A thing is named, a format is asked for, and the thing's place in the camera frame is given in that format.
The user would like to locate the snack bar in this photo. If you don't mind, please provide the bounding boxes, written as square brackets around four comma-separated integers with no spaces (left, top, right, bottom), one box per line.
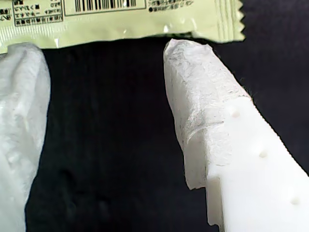
[0,0,246,55]

